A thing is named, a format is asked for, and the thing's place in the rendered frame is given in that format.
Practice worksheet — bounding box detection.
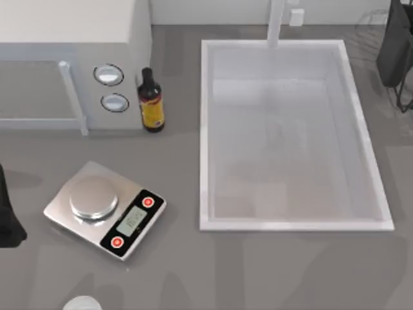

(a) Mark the black chair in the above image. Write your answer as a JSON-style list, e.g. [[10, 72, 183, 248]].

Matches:
[[376, 0, 413, 114]]

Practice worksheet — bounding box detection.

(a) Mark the white round object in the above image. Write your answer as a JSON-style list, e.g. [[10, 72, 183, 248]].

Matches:
[[61, 295, 102, 310]]

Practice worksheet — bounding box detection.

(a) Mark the white sink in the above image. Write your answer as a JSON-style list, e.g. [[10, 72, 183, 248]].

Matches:
[[199, 39, 395, 232]]

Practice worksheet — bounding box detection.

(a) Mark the white tall tap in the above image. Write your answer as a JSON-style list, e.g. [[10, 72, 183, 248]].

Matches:
[[266, 0, 301, 50]]

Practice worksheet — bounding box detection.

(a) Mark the pale microwave oven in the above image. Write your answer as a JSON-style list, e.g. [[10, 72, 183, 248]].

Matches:
[[0, 0, 152, 136]]

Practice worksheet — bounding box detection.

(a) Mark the dark sauce bottle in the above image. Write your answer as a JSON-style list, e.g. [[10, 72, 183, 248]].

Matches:
[[137, 67, 165, 133]]

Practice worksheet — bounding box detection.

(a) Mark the microwave door handle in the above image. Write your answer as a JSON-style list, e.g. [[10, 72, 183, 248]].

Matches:
[[59, 61, 89, 136]]

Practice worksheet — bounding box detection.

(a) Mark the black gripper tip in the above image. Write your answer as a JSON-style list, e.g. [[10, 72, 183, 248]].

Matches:
[[0, 164, 28, 249]]

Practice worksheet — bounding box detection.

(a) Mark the microwave knob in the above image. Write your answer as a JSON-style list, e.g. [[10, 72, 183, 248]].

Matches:
[[92, 63, 125, 87], [100, 92, 130, 113]]

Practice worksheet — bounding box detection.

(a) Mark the silver kitchen scale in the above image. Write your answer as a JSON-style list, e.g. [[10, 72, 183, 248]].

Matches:
[[43, 160, 168, 262]]

